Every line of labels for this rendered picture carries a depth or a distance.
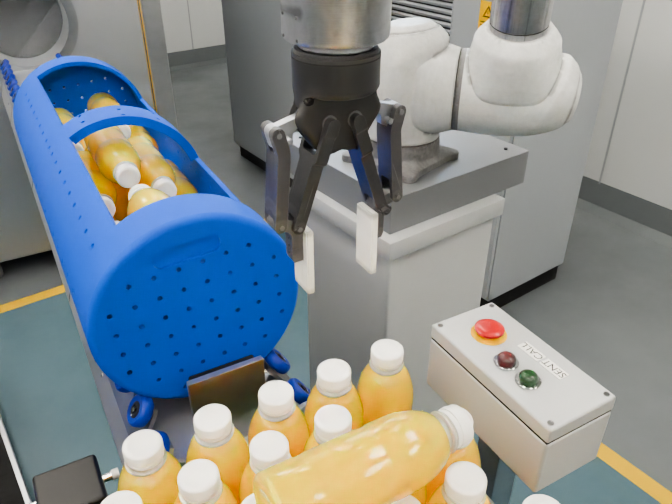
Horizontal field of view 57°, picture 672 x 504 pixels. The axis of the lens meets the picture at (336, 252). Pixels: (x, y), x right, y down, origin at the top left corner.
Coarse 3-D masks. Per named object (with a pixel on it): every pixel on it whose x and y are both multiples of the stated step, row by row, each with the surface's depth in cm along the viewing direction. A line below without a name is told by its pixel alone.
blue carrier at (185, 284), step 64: (64, 64) 133; (64, 128) 104; (64, 192) 91; (64, 256) 85; (128, 256) 71; (192, 256) 76; (256, 256) 80; (128, 320) 75; (192, 320) 80; (256, 320) 86; (128, 384) 80
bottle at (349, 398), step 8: (352, 384) 73; (312, 392) 72; (320, 392) 70; (328, 392) 70; (344, 392) 70; (352, 392) 71; (312, 400) 71; (320, 400) 70; (328, 400) 70; (336, 400) 70; (344, 400) 70; (352, 400) 70; (360, 400) 72; (312, 408) 71; (352, 408) 70; (360, 408) 72; (312, 416) 71; (352, 416) 70; (360, 416) 72; (312, 424) 71; (352, 424) 71; (360, 424) 72
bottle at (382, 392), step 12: (372, 372) 74; (384, 372) 72; (396, 372) 72; (408, 372) 75; (360, 384) 75; (372, 384) 73; (384, 384) 73; (396, 384) 73; (408, 384) 74; (360, 396) 75; (372, 396) 73; (384, 396) 73; (396, 396) 73; (408, 396) 74; (372, 408) 74; (384, 408) 73; (396, 408) 73; (408, 408) 75; (372, 420) 75
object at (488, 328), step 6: (480, 324) 75; (486, 324) 75; (492, 324) 75; (498, 324) 75; (480, 330) 74; (486, 330) 74; (492, 330) 74; (498, 330) 74; (504, 330) 75; (486, 336) 74; (492, 336) 74; (498, 336) 74
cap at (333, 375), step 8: (328, 360) 71; (336, 360) 71; (320, 368) 70; (328, 368) 70; (336, 368) 70; (344, 368) 70; (320, 376) 69; (328, 376) 69; (336, 376) 69; (344, 376) 69; (320, 384) 69; (328, 384) 68; (336, 384) 68; (344, 384) 69; (336, 392) 69
